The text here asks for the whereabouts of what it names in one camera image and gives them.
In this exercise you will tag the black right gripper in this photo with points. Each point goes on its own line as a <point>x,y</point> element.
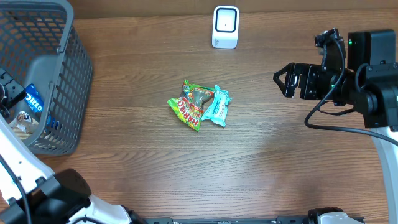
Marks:
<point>308,72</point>

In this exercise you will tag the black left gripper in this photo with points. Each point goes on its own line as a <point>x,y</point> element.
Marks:
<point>16,91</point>

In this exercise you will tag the blue Oreo cookie pack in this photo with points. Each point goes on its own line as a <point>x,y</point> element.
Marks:
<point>36,104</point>

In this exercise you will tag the brown clear snack bag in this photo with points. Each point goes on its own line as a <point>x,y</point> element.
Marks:
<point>24,122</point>

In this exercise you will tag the teal snack packet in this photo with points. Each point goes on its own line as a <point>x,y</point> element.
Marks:
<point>218,110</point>

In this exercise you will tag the green Haribo gummy bag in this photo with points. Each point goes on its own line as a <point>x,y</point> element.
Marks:
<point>189,105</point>

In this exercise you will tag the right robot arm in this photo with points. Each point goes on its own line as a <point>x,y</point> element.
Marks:
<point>360,71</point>

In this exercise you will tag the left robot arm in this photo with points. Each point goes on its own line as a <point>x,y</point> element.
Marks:
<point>36,194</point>

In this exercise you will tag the white barcode scanner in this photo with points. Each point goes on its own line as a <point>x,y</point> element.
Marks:
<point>225,28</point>

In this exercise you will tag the grey plastic mesh basket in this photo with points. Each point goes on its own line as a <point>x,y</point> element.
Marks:
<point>40,45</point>

